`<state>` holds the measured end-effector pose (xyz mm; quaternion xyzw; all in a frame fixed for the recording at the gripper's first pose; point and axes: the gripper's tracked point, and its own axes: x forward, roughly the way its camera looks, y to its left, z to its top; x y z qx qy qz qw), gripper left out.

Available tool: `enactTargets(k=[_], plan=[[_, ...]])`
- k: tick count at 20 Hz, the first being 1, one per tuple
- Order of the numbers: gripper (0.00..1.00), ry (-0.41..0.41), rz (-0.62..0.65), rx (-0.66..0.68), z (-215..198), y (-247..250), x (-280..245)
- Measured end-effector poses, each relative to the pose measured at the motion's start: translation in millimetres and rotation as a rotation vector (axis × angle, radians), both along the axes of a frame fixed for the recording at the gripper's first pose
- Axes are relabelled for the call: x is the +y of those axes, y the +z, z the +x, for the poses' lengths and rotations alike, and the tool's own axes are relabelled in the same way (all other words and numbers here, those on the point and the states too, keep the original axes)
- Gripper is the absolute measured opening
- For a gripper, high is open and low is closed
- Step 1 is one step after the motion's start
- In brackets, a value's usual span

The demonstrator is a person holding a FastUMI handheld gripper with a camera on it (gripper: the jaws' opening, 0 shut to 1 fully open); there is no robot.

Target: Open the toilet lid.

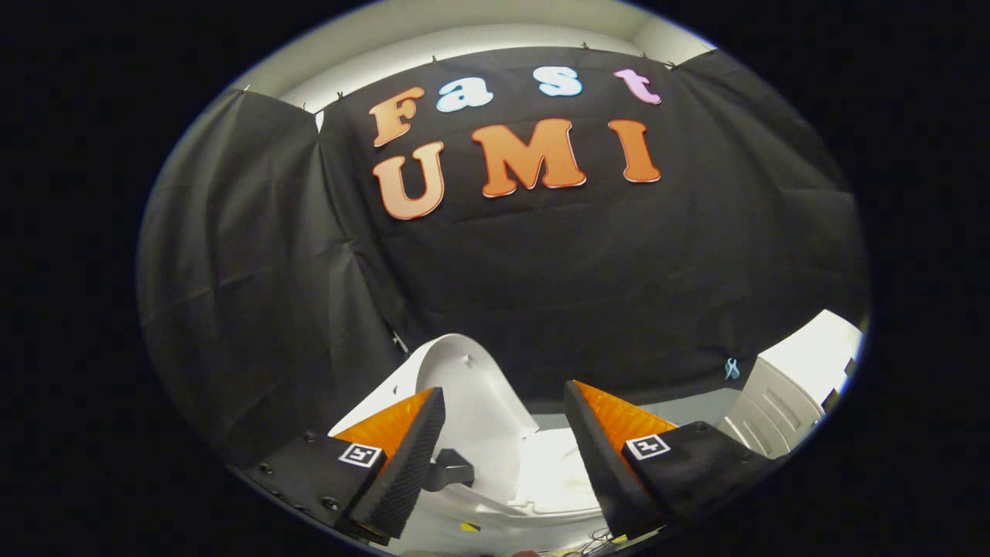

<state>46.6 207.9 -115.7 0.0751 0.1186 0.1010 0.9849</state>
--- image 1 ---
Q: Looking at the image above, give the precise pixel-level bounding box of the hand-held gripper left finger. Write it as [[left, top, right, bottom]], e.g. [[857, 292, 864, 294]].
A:
[[236, 387, 447, 547]]

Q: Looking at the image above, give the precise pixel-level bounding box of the black backdrop cloth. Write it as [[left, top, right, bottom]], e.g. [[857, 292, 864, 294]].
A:
[[136, 45, 871, 469]]

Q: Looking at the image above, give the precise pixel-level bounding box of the white cabinet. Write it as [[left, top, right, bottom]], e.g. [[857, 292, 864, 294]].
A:
[[718, 309, 865, 459]]

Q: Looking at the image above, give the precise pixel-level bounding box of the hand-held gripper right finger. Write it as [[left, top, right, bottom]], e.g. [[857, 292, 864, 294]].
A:
[[563, 380, 774, 540]]

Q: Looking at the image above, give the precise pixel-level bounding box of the white toilet bowl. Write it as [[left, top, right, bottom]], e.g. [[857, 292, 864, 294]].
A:
[[402, 428, 620, 555]]

